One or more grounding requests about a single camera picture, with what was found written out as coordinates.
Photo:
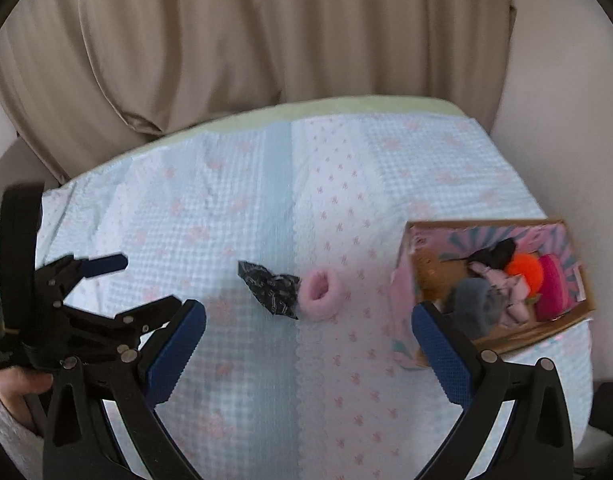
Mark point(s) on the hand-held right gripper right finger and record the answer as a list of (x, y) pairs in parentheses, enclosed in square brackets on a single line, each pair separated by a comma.
[(439, 345)]

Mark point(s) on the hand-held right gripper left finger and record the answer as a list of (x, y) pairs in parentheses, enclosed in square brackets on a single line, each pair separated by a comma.
[(179, 345)]

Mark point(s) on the magenta cloth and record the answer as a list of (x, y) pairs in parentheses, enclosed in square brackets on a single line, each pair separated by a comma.
[(556, 290)]

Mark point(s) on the light green bed sheet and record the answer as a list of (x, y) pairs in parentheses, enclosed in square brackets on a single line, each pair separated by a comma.
[(336, 105)]

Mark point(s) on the beige curtain panel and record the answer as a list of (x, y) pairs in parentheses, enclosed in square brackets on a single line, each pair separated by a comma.
[(36, 60), (286, 25)]

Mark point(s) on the pink printed cardboard box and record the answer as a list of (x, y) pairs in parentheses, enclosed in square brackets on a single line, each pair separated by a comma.
[(526, 337)]

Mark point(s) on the checked floral blanket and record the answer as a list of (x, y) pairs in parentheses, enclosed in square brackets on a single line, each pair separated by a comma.
[(236, 185)]

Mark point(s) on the grey sock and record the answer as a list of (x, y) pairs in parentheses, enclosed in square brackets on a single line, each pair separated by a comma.
[(474, 305)]

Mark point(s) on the black patterned scrunchie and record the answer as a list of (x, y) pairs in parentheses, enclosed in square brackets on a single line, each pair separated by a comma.
[(271, 290)]

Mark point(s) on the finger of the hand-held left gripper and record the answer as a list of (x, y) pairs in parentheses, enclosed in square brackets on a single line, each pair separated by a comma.
[(131, 317), (101, 264)]

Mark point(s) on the plain black scrunchie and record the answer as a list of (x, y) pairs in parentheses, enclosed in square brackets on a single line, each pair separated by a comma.
[(491, 256)]

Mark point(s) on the pink fluffy scrunchie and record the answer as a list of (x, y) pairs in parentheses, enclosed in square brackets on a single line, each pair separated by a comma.
[(311, 302)]

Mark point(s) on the pink socks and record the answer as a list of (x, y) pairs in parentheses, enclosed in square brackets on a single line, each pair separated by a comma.
[(511, 305)]

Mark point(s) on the person's left hand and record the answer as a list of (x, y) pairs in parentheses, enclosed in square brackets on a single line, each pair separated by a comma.
[(21, 390)]

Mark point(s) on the orange pom-pom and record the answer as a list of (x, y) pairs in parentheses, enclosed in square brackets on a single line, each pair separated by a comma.
[(523, 270)]

